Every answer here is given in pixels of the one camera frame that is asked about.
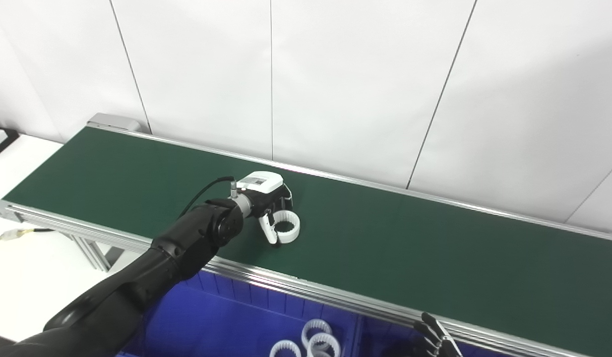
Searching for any blue bin with white rings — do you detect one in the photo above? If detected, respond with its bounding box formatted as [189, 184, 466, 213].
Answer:
[115, 270, 364, 357]

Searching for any aluminium conveyor leg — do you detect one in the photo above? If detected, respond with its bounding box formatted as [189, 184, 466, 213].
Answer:
[68, 233, 128, 272]

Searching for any grey conveyor motor housing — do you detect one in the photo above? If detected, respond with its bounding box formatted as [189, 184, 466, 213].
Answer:
[87, 113, 139, 132]

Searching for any cable with yellow connector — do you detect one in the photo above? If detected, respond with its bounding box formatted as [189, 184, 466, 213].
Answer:
[0, 228, 56, 244]

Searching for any green conveyor belt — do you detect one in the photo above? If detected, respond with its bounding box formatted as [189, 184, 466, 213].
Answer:
[0, 123, 612, 357]
[2, 127, 612, 357]

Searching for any blue bin with black parts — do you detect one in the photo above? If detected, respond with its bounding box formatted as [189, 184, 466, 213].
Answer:
[358, 317, 485, 357]

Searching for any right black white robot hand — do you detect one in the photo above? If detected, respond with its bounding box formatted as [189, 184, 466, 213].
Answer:
[413, 312, 463, 357]

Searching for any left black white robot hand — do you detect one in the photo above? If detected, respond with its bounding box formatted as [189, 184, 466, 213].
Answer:
[237, 171, 294, 246]

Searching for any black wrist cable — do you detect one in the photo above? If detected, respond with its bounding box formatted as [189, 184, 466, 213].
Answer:
[177, 176, 236, 219]

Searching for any white toothed ring part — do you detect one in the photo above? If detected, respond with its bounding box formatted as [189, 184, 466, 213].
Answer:
[307, 333, 341, 357]
[269, 340, 302, 357]
[301, 319, 333, 349]
[270, 210, 301, 245]

